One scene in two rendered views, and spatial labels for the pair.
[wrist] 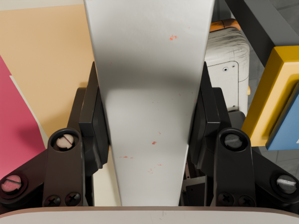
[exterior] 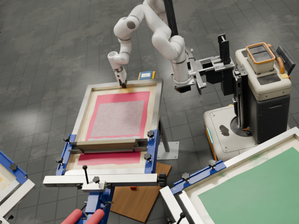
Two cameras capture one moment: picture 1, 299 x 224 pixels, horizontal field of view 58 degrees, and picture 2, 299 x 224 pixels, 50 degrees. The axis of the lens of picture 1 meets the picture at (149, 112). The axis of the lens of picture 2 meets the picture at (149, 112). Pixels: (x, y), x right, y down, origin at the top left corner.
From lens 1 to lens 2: 238 cm
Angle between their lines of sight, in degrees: 71
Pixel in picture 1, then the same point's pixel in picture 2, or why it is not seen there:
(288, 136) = (147, 77)
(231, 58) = (208, 114)
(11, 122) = (128, 94)
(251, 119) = not seen: hidden behind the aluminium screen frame
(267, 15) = not seen: hidden behind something
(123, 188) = (130, 83)
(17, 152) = (132, 94)
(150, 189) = (131, 82)
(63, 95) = (126, 90)
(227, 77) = (218, 114)
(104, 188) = (140, 88)
